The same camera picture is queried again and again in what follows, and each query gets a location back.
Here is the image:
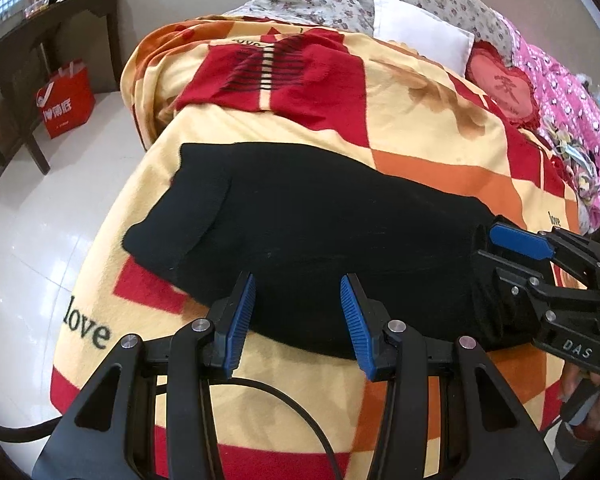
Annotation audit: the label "red shopping bag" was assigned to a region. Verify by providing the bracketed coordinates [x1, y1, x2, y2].
[35, 60, 97, 140]

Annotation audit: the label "grey patterned cloth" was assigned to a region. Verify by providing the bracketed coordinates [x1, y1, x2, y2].
[550, 122, 600, 208]

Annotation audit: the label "black cable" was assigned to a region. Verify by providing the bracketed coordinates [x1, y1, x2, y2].
[0, 377, 342, 480]

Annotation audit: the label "red sweater with black stripes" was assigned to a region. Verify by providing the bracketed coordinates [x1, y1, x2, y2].
[172, 27, 365, 137]

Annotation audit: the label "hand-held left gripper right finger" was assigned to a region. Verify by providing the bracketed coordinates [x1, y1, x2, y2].
[340, 274, 561, 480]

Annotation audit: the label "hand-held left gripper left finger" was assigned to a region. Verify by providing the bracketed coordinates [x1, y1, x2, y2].
[32, 271, 257, 480]

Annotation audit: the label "pink printed quilt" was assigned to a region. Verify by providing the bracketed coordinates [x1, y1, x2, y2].
[510, 30, 600, 221]

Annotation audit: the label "yellow red checked printed blanket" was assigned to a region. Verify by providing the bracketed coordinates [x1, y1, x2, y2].
[50, 15, 598, 480]

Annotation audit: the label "white pillow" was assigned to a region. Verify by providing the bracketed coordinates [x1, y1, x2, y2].
[372, 0, 476, 76]

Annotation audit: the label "dark wooden table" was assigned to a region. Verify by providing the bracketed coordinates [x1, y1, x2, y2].
[0, 0, 121, 221]

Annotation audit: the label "red heart-shaped cushion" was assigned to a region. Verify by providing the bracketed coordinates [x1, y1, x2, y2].
[465, 40, 543, 133]

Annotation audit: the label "black pants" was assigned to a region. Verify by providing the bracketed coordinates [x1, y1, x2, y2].
[125, 142, 536, 361]

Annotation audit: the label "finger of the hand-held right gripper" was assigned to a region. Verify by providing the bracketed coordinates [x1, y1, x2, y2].
[489, 215, 600, 287]
[472, 227, 600, 332]

